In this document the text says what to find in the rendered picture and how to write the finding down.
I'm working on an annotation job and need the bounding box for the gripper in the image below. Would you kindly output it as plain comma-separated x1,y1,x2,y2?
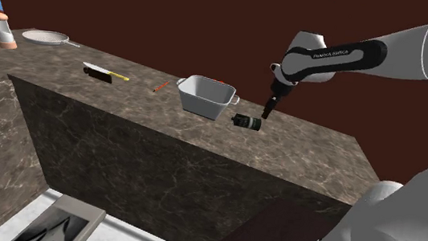
260,77,296,122

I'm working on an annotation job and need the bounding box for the dark green bottle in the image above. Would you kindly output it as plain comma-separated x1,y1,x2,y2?
230,112,263,133

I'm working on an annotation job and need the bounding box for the red pencil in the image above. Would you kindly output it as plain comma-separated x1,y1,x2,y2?
152,80,171,94

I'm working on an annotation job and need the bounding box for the grey frying pan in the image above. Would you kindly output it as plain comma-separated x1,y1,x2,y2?
21,28,83,50

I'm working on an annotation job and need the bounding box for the grey framed dark panel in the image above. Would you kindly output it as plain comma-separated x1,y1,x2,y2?
9,189,108,241

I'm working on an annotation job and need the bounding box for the pepper mill with tan caps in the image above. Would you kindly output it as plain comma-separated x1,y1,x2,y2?
0,11,22,51

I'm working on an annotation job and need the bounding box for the white square pot with handles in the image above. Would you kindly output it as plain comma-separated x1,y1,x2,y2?
173,72,243,124

